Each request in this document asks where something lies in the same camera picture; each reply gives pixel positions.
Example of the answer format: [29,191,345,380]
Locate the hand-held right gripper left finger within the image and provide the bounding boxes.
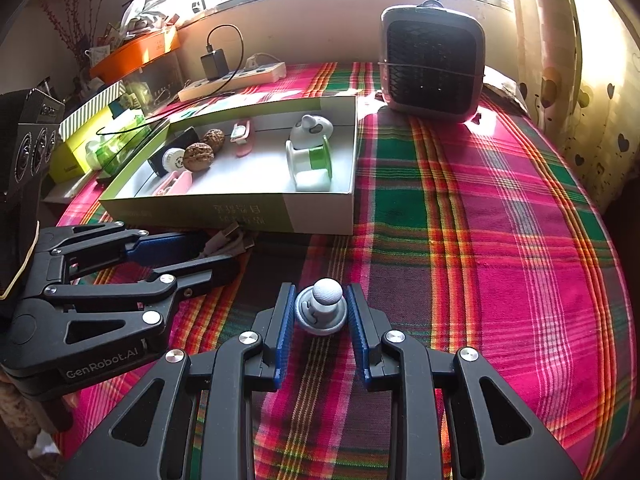
[60,282,297,480]

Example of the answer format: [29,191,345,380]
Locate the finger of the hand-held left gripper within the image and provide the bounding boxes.
[12,255,241,349]
[37,222,211,284]

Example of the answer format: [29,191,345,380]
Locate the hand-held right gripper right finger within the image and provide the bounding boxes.
[345,282,583,480]

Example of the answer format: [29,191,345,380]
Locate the white usb cable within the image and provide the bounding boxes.
[200,222,257,262]

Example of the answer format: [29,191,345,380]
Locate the small white ball-top knob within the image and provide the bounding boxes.
[294,277,349,337]

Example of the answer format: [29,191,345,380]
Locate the white round device pink strap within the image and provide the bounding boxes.
[151,146,194,197]

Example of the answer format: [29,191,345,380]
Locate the large brown walnut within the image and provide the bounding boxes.
[182,142,215,172]

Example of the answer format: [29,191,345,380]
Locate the black perforated remote device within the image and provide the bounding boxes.
[148,127,198,178]

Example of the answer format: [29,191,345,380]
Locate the green and white cardboard box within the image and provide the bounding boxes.
[98,95,358,236]

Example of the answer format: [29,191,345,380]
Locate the pink clip with white dish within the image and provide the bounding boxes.
[230,119,257,157]

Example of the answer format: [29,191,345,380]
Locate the green and white spool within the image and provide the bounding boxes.
[285,136,333,192]

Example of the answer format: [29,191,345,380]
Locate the grey white round panda device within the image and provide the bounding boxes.
[290,114,333,150]

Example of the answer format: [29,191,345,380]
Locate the green bottle pack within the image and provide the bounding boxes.
[85,112,151,168]

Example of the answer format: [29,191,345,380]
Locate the yellow-green box striped lid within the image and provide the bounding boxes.
[47,81,127,183]

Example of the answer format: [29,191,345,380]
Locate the white power strip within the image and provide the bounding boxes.
[178,61,287,102]

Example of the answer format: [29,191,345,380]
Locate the black charger plug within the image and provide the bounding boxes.
[201,49,230,80]

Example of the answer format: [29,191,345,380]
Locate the orange plastic tray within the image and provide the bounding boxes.
[89,27,181,82]

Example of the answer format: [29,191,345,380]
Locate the pile of papers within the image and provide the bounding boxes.
[92,0,178,48]

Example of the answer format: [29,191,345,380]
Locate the red flower branches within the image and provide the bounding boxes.
[37,0,96,68]

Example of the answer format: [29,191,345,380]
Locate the grey desktop air cooler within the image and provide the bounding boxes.
[380,4,487,122]

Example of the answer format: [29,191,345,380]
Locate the white cloth bundle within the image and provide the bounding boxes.
[482,67,528,111]

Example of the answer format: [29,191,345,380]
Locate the heart print curtain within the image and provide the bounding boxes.
[515,0,640,211]

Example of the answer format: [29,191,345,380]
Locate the black charger cable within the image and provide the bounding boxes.
[206,24,246,96]

